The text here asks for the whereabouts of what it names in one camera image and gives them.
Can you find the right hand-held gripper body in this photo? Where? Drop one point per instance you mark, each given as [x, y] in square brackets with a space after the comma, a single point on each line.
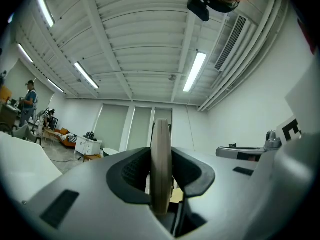
[305, 96]

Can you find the black head-worn camera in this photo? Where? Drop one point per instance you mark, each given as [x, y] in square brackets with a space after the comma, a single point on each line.
[198, 9]

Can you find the grey chair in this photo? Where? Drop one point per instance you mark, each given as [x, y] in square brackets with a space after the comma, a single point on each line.
[25, 134]

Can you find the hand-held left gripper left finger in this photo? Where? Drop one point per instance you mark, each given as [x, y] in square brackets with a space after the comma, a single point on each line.
[100, 209]

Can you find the dark wooden cabinet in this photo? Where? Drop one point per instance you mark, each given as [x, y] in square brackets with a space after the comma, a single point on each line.
[8, 116]

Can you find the white ceiling pipes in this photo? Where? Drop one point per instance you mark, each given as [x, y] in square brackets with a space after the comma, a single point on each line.
[250, 64]

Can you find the black backpack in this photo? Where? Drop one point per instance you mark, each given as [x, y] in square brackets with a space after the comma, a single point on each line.
[90, 135]

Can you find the black framed screen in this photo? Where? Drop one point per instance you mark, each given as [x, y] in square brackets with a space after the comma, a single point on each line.
[53, 124]

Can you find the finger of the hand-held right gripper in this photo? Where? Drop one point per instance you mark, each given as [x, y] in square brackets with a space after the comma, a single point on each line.
[230, 151]

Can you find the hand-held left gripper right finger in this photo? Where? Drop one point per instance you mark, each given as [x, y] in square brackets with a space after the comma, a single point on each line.
[237, 196]

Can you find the ceiling tube light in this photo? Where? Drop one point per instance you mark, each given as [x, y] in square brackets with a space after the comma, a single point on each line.
[86, 75]
[55, 85]
[195, 71]
[25, 52]
[45, 7]

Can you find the white drawer cabinet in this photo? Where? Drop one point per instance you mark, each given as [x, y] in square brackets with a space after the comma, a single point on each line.
[87, 147]

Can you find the black oval bathtub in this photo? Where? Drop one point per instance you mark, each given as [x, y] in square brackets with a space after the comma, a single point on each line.
[110, 152]

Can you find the white round plate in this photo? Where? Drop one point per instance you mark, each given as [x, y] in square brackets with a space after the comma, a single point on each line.
[161, 164]

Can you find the orange sofa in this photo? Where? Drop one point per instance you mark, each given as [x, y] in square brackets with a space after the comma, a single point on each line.
[65, 139]

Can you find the white ceiling air vent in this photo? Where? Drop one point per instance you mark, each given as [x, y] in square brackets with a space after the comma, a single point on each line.
[231, 42]

